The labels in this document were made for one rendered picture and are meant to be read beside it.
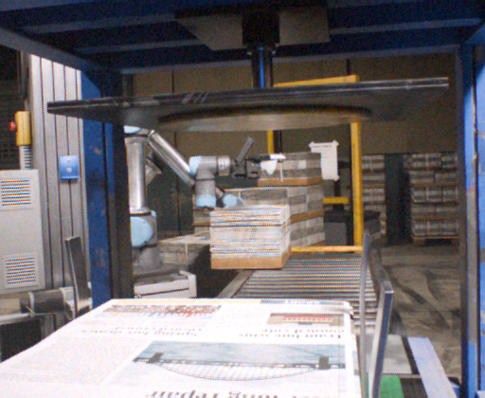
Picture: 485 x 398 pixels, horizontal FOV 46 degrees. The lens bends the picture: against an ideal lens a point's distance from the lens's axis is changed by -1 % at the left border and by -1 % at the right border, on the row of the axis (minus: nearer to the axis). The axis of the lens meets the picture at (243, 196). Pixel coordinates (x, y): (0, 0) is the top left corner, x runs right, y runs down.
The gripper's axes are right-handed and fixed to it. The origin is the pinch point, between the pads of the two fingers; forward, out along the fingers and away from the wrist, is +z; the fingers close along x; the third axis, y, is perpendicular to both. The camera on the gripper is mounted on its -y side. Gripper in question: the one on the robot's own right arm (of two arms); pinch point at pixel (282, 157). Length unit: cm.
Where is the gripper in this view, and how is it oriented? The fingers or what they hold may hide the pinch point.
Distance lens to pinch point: 222.5
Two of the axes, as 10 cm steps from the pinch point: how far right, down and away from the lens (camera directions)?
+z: 10.0, -0.4, 0.4
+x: 0.3, -0.9, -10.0
